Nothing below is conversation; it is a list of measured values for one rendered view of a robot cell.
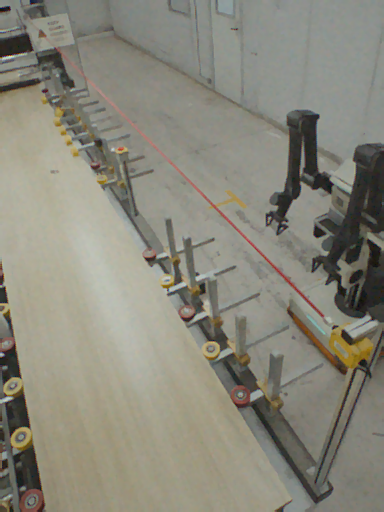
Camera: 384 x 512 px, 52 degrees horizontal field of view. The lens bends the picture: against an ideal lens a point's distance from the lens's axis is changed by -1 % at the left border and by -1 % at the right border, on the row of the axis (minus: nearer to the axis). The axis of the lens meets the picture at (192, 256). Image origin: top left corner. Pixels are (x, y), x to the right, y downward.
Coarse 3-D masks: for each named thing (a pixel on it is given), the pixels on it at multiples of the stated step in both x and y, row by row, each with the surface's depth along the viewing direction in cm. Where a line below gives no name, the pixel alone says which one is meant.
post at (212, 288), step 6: (210, 276) 178; (210, 282) 177; (216, 282) 179; (210, 288) 180; (216, 288) 181; (210, 294) 183; (216, 294) 184; (210, 300) 187; (216, 300) 187; (210, 306) 191; (216, 306) 189; (210, 312) 194; (216, 312) 192; (210, 324) 202; (216, 330) 201
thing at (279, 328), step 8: (272, 328) 188; (280, 328) 188; (256, 336) 186; (264, 336) 185; (272, 336) 188; (248, 344) 183; (256, 344) 185; (224, 352) 181; (232, 352) 180; (216, 360) 178
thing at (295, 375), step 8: (320, 360) 171; (304, 368) 169; (312, 368) 169; (288, 376) 167; (296, 376) 167; (304, 376) 170; (280, 384) 165; (288, 384) 167; (256, 392) 163; (256, 400) 162; (240, 408) 159
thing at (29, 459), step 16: (0, 256) 297; (0, 368) 183; (16, 368) 213; (0, 384) 176; (0, 416) 178; (16, 416) 178; (32, 464) 173; (0, 480) 157; (16, 480) 145; (32, 480) 164; (16, 496) 140
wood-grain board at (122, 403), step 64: (0, 128) 390; (0, 192) 294; (64, 192) 285; (64, 256) 230; (128, 256) 225; (64, 320) 193; (128, 320) 190; (64, 384) 167; (128, 384) 164; (192, 384) 161; (64, 448) 146; (128, 448) 144; (192, 448) 142; (256, 448) 140
